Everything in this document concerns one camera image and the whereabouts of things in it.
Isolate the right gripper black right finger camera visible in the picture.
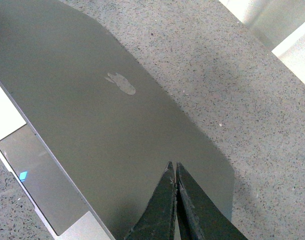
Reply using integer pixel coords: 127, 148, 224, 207
176, 162, 246, 240

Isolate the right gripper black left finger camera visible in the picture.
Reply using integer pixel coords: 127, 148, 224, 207
124, 162, 177, 240

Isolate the grey laptop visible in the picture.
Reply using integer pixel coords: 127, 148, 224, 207
0, 0, 234, 240

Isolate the white pleated curtain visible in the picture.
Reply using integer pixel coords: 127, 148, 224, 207
222, 0, 305, 84

